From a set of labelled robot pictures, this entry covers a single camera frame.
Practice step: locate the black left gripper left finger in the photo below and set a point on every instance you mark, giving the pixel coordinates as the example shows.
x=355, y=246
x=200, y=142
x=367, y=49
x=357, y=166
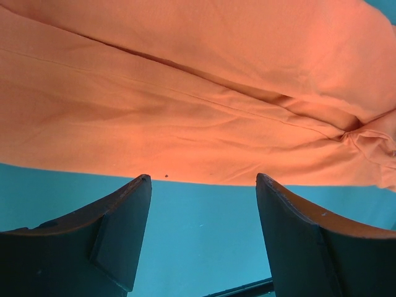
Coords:
x=92, y=251

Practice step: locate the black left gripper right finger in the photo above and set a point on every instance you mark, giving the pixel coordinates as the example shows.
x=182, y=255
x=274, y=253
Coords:
x=315, y=252

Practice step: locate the orange t shirt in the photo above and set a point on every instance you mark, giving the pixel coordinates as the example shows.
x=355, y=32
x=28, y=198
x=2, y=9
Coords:
x=210, y=92

